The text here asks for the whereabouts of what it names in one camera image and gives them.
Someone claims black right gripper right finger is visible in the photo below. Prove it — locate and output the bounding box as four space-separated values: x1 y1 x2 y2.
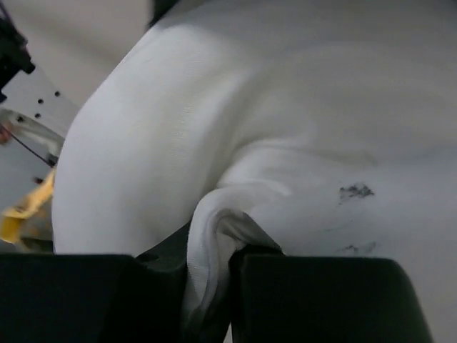
233 244 284 257

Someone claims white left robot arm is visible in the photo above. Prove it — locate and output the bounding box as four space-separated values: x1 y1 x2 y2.
1 4 79 167

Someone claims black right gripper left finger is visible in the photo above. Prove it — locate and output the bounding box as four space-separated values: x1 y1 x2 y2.
136 223 190 286

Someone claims white pillow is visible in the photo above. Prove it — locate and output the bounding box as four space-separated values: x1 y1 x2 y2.
52 1 456 342

